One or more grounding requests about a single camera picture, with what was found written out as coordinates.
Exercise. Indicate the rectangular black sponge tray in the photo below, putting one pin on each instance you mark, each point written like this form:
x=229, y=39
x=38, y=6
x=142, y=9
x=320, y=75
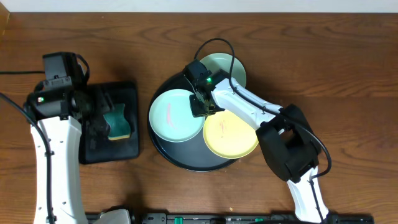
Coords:
x=95, y=147

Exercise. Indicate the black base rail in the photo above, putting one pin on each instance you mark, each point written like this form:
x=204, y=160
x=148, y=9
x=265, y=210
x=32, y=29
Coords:
x=162, y=218

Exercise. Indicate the round black tray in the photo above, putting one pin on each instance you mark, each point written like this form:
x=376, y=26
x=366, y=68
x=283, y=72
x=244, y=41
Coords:
x=194, y=154

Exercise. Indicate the light blue plate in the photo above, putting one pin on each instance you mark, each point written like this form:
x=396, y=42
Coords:
x=171, y=118

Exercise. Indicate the green yellow sponge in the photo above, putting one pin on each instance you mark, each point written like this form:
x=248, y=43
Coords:
x=119, y=128

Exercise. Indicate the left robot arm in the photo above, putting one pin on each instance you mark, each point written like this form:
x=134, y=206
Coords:
x=73, y=126

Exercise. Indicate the yellow plate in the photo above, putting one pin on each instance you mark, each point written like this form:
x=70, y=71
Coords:
x=228, y=136

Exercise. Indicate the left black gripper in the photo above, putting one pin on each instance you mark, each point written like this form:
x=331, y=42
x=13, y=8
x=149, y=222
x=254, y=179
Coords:
x=101, y=111

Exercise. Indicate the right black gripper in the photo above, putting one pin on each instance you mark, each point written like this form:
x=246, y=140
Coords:
x=197, y=111

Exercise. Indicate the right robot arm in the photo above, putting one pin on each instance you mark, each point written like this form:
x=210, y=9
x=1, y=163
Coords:
x=287, y=142

